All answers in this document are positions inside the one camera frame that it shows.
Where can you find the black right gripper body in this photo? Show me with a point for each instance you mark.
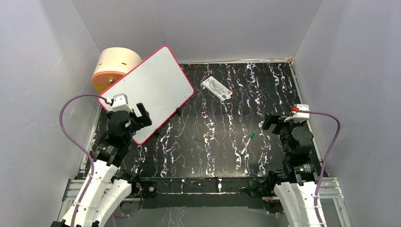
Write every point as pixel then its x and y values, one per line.
pixel 287 127

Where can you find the green capped whiteboard marker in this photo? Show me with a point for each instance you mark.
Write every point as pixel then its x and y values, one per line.
pixel 247 144

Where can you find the white printed package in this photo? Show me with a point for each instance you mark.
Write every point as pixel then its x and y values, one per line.
pixel 218 89

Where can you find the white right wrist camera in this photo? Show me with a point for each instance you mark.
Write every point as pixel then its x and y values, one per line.
pixel 300 114

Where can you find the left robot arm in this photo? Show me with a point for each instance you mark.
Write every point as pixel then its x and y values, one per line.
pixel 102 190

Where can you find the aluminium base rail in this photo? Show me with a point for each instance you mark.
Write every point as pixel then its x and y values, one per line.
pixel 198 192

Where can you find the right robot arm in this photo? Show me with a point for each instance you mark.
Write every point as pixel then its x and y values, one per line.
pixel 296 183

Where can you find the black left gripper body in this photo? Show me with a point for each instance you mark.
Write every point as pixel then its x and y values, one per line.
pixel 131 132

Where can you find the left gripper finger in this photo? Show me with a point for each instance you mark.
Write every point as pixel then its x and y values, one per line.
pixel 139 122
pixel 143 111

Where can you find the pink framed whiteboard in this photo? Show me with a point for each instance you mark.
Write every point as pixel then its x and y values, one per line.
pixel 160 84

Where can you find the beige cylindrical drawer box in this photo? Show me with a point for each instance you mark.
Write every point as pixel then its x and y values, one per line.
pixel 113 63

